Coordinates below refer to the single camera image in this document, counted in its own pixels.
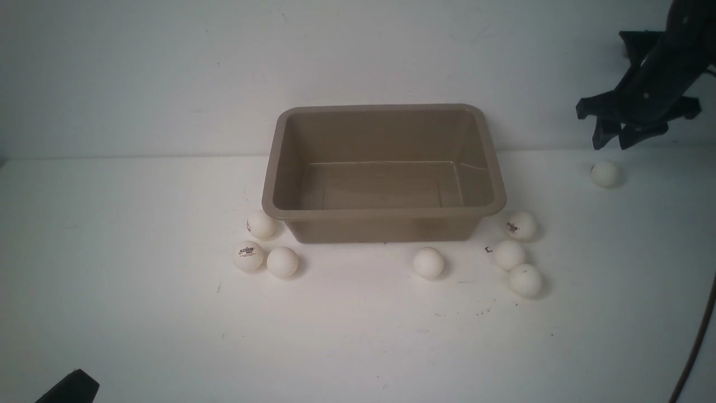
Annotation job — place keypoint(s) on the black object bottom left corner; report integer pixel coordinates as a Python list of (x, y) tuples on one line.
[(77, 386)]

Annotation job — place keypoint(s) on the white ball with logo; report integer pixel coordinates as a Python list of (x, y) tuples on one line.
[(248, 256), (522, 226)]

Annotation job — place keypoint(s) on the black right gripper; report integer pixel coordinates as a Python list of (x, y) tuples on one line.
[(651, 92)]

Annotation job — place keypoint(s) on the taupe plastic bin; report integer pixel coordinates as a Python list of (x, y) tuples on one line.
[(382, 173)]

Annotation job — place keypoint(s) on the plain white ball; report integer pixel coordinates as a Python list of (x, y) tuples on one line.
[(509, 254), (282, 262)]

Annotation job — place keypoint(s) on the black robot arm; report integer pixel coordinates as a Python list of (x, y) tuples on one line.
[(686, 22)]

